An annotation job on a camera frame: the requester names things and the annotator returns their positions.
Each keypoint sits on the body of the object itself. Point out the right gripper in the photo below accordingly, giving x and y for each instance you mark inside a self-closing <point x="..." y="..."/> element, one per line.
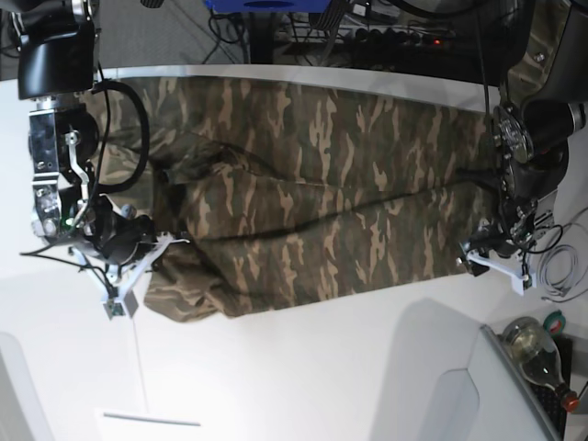
<point x="117" y="247"/>

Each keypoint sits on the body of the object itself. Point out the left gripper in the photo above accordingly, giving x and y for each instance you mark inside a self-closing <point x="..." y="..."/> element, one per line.
<point x="488" y="248"/>

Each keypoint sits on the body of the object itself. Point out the camouflage t-shirt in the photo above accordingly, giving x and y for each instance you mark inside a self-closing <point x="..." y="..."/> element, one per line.
<point x="294" y="194"/>

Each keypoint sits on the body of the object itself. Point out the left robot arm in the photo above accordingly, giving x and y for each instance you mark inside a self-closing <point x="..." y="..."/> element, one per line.
<point x="543" y="95"/>

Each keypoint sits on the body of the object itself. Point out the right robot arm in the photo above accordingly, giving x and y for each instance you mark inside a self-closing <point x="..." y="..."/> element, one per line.
<point x="58" y="62"/>

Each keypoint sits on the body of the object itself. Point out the clear plastic bottle red cap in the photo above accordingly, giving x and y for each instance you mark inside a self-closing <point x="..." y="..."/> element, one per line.
<point x="536" y="355"/>

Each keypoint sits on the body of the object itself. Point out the green tape roll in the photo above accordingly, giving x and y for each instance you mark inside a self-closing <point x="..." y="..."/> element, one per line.
<point x="555" y="323"/>

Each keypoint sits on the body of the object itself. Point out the blue box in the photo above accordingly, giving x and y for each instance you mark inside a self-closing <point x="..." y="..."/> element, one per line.
<point x="267" y="6"/>

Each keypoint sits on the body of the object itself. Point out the black power strip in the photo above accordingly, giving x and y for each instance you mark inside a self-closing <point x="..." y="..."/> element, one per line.
<point x="413" y="34"/>

